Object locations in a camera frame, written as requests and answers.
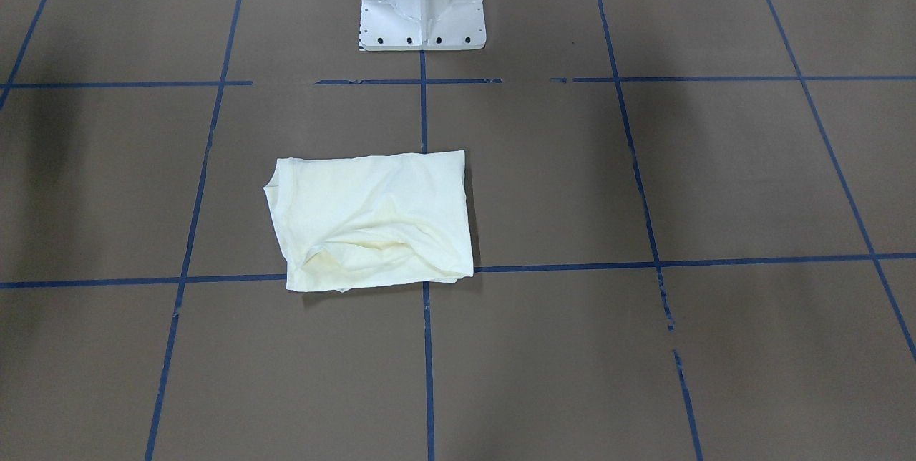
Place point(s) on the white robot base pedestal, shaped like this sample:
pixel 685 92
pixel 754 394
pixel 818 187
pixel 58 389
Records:
pixel 429 25

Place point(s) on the cream long-sleeve printed shirt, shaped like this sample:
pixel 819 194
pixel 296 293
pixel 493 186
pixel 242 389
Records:
pixel 374 221

